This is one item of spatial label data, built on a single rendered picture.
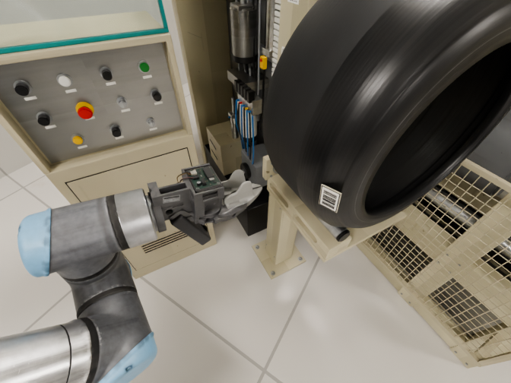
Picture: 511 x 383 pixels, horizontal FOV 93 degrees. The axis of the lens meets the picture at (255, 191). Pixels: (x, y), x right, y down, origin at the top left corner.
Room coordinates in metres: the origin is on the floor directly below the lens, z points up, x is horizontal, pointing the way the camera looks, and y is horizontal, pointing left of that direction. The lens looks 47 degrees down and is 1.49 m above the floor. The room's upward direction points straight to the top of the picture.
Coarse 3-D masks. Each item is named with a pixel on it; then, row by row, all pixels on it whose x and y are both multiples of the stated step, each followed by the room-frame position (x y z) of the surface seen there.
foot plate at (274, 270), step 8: (264, 240) 0.91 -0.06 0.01; (256, 248) 0.84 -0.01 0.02; (264, 248) 0.85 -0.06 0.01; (296, 248) 0.85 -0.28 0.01; (264, 256) 0.79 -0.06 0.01; (296, 256) 0.79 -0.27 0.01; (264, 264) 0.73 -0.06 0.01; (272, 264) 0.73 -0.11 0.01; (280, 264) 0.73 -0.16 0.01; (288, 264) 0.73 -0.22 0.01; (296, 264) 0.73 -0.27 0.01; (272, 272) 0.67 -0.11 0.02; (280, 272) 0.68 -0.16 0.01
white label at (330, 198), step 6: (324, 186) 0.31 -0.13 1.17; (324, 192) 0.31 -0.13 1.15; (330, 192) 0.30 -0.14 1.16; (336, 192) 0.29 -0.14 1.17; (324, 198) 0.31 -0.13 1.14; (330, 198) 0.30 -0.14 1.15; (336, 198) 0.29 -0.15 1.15; (324, 204) 0.31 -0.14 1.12; (330, 204) 0.30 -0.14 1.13; (336, 204) 0.29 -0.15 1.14; (336, 210) 0.29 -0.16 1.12
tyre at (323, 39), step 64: (320, 0) 0.55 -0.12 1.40; (384, 0) 0.45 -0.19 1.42; (448, 0) 0.39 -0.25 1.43; (320, 64) 0.43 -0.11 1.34; (384, 64) 0.35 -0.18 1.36; (448, 64) 0.35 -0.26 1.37; (320, 128) 0.35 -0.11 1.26; (384, 128) 0.32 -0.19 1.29; (448, 128) 0.62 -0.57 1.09; (384, 192) 0.53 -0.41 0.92
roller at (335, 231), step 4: (320, 220) 0.43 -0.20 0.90; (324, 224) 0.42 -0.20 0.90; (328, 224) 0.41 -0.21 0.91; (328, 228) 0.40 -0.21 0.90; (332, 228) 0.39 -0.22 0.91; (336, 228) 0.39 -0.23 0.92; (340, 228) 0.39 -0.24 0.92; (344, 228) 0.39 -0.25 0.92; (332, 232) 0.39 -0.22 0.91; (336, 232) 0.38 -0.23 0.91; (340, 232) 0.38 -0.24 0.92; (344, 232) 0.38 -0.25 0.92; (348, 232) 0.38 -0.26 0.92; (336, 236) 0.37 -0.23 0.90; (340, 236) 0.37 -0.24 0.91; (344, 236) 0.37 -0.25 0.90; (340, 240) 0.37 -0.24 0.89
